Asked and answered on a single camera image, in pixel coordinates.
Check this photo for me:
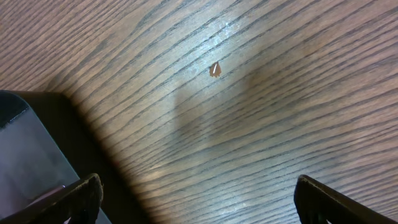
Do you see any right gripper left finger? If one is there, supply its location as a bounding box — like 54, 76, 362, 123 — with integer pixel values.
1, 173, 103, 224

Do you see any black water tray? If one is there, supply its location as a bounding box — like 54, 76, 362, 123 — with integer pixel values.
0, 90, 150, 224

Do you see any small brown chip on table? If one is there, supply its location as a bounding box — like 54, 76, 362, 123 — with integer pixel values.
209, 62, 221, 78

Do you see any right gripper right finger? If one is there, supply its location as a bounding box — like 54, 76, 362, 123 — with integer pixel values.
294, 175, 395, 224

